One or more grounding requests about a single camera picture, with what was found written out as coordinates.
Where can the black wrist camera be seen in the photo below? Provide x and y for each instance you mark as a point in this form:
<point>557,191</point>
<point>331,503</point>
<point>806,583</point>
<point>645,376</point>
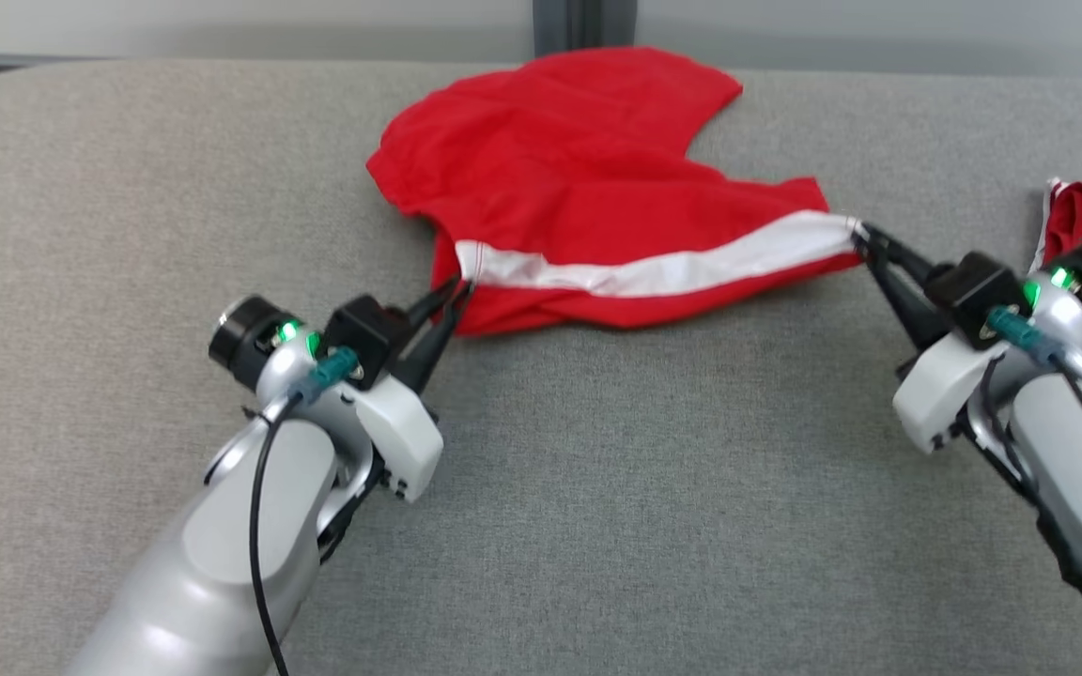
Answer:
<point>973,286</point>
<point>363,329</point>

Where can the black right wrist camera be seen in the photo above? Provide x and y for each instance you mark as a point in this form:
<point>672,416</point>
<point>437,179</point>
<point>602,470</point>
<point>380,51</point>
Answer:
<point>973,286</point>

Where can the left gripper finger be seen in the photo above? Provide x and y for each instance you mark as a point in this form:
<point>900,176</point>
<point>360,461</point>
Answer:
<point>428,308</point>
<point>430,352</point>

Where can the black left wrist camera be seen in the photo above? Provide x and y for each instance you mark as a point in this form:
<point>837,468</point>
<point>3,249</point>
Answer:
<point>363,329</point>

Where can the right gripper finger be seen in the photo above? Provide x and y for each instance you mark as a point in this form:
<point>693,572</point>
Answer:
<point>912,265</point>
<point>903,310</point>

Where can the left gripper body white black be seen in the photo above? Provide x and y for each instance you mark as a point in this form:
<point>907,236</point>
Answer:
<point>405,432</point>

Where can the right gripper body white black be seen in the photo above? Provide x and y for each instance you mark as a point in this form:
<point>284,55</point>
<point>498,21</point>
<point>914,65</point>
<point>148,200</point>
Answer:
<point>935,394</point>

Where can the red shorts white trim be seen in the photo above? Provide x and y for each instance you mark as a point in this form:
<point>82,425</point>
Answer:
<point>550,169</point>

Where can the grey metal partition post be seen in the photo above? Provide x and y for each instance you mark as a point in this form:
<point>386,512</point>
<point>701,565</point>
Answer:
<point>583,23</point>

